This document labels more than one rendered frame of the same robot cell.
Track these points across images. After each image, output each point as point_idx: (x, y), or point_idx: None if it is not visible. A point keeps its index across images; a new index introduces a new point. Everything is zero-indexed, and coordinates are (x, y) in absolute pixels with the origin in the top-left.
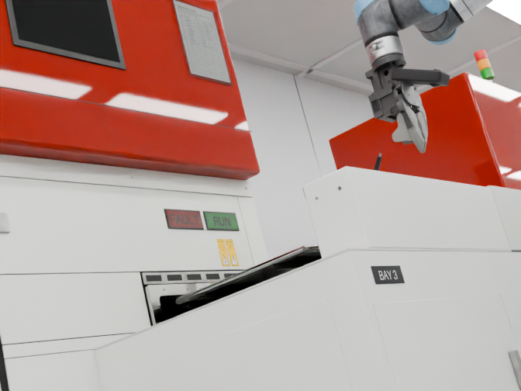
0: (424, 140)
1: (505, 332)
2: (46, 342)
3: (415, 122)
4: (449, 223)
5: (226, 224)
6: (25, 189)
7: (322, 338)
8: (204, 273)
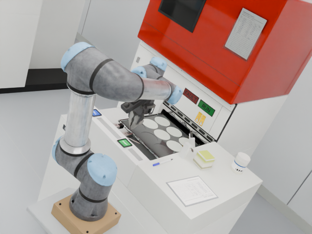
0: (130, 125)
1: None
2: None
3: (130, 116)
4: (100, 147)
5: (207, 110)
6: (148, 55)
7: None
8: (184, 116)
